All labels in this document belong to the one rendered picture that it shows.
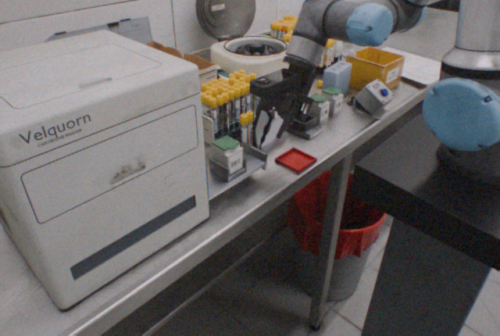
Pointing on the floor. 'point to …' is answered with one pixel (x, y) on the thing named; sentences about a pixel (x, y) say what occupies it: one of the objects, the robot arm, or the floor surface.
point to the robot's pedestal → (422, 287)
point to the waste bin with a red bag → (296, 216)
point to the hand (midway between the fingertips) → (260, 148)
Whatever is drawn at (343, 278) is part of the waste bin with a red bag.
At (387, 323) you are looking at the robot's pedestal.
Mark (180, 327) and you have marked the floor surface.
